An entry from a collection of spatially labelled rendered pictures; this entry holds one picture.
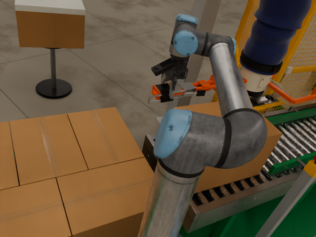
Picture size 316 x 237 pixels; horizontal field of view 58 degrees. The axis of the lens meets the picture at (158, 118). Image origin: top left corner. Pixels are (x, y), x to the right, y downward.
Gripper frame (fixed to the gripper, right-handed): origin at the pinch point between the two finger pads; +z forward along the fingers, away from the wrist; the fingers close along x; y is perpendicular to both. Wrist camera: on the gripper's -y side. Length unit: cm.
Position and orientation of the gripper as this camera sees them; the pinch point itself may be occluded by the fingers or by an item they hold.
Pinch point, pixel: (165, 91)
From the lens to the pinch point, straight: 138.4
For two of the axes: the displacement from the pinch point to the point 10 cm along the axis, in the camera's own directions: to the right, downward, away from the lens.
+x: -4.4, -6.1, 6.6
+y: 8.8, -1.4, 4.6
